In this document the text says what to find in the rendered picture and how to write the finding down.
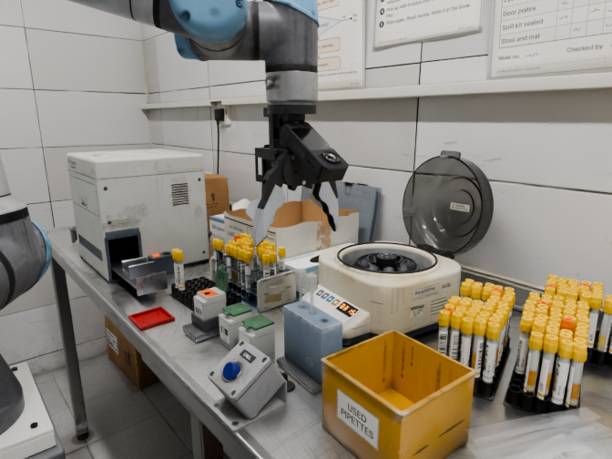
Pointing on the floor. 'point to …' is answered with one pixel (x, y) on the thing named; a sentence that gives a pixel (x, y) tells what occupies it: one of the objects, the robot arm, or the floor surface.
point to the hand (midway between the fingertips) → (300, 240)
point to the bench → (303, 438)
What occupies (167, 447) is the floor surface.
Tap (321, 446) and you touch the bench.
